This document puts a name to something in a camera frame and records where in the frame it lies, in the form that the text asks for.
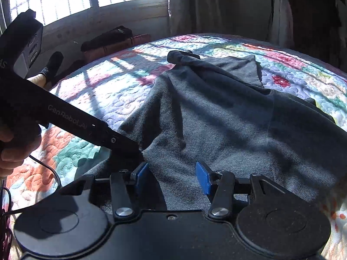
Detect dark grey henley shirt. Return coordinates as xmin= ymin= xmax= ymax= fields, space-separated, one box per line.
xmin=81 ymin=50 xmax=347 ymax=212

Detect dark clothes on rack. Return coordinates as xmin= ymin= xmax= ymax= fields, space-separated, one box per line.
xmin=288 ymin=0 xmax=342 ymax=68

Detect black garment on bench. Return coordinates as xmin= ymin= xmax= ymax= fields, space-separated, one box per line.
xmin=81 ymin=25 xmax=133 ymax=52

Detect reddish brown wooden bench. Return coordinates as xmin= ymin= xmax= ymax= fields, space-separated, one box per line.
xmin=83 ymin=34 xmax=152 ymax=63

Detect person's left hand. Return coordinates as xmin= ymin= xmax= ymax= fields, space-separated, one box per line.
xmin=1 ymin=122 xmax=42 ymax=177

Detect white garment on rack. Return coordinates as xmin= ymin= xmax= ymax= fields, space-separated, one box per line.
xmin=270 ymin=0 xmax=294 ymax=48

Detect person's foot black sock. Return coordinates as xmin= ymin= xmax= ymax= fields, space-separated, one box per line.
xmin=27 ymin=51 xmax=64 ymax=88

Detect floral quilted bedspread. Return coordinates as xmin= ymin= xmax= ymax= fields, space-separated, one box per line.
xmin=5 ymin=33 xmax=347 ymax=260

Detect beige window curtain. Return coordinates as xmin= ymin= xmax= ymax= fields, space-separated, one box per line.
xmin=168 ymin=0 xmax=272 ymax=41

